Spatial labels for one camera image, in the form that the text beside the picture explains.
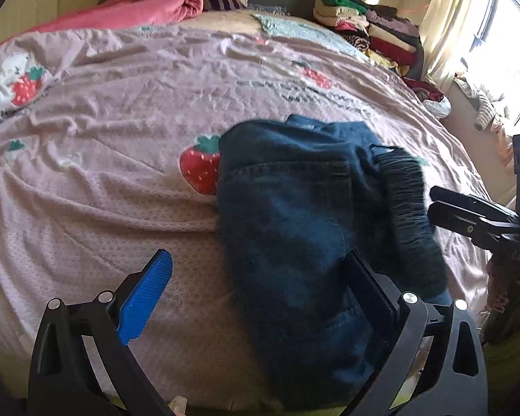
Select blue denim lace-trimmed pants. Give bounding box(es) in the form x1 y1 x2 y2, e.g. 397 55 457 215
217 115 451 410

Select striped cloth on windowsill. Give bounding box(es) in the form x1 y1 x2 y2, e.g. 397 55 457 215
454 71 514 135

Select green fleece sleeve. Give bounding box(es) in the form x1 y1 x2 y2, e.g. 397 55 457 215
390 324 520 416

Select white red clothes heap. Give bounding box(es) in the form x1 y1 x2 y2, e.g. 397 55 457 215
403 77 452 119

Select pink strawberry print duvet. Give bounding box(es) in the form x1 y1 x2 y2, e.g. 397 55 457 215
0 11 487 410

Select stack of folded clothes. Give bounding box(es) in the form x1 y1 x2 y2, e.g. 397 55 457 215
313 0 425 80

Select cream curtain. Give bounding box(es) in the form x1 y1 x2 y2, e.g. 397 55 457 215
420 0 489 93

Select light blue lace cloth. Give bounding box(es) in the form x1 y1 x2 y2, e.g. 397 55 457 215
252 12 369 55

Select red pink blanket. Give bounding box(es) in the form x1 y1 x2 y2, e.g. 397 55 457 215
0 0 203 44

